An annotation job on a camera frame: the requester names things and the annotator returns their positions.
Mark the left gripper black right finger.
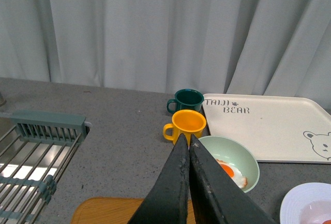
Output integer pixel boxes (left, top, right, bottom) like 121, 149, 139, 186
189, 135, 275, 223

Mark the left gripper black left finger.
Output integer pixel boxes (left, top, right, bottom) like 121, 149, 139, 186
128, 134, 190, 223

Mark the white plate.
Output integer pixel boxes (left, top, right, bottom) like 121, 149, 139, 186
279, 183, 330, 223

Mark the fried egg toy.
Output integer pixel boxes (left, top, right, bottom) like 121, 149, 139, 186
216, 159, 248, 189

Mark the light green bowl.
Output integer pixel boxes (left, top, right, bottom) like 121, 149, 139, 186
199, 136, 260, 193

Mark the wooden cutting board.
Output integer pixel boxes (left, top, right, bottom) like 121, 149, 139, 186
70, 197, 196, 224

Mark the yellow mug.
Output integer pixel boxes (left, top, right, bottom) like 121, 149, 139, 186
162, 110, 206, 146

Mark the cream bear tray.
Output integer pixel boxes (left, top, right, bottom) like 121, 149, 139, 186
203, 94, 330, 163

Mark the dark green mug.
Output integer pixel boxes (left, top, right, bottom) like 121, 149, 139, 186
167, 88, 204, 114

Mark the green dish drying rack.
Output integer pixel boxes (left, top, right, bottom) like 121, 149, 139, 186
1, 110, 91, 223

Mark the grey curtain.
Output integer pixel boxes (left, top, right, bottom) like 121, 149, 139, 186
1, 0, 330, 109

